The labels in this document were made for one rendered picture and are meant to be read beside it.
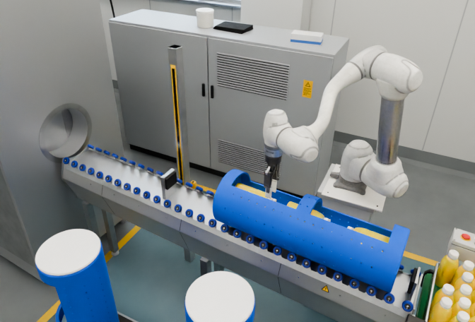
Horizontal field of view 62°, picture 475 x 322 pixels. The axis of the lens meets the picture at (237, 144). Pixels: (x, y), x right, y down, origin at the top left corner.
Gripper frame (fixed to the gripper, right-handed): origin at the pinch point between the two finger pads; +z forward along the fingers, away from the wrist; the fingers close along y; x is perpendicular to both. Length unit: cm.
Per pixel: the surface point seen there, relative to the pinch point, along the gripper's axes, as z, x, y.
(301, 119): 36, -38, -140
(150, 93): 44, -192, -129
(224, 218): 16.1, -17.7, 13.8
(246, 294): 19, 12, 45
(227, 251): 37.8, -15.9, 13.4
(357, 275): 17, 48, 14
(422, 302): 34, 76, -1
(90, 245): 19, -63, 58
